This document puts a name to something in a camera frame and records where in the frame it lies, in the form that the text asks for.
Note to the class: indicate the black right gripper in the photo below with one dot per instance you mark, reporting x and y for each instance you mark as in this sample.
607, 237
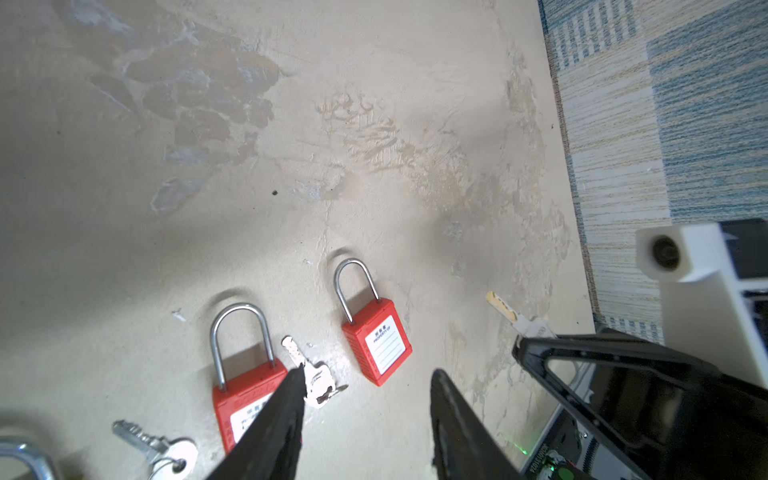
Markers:
665, 414

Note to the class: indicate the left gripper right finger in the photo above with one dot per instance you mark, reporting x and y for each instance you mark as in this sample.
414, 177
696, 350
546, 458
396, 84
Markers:
463, 447

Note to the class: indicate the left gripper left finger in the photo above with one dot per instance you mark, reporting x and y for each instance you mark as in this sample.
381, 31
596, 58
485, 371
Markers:
270, 448

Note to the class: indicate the silver brass padlock key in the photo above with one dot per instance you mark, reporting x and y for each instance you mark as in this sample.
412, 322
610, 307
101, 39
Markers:
167, 458

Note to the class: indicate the brass padlock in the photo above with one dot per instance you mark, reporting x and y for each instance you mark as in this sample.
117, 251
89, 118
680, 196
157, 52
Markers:
32, 456

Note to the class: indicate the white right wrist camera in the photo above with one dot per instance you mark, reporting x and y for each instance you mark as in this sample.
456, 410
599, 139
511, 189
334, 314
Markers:
712, 280

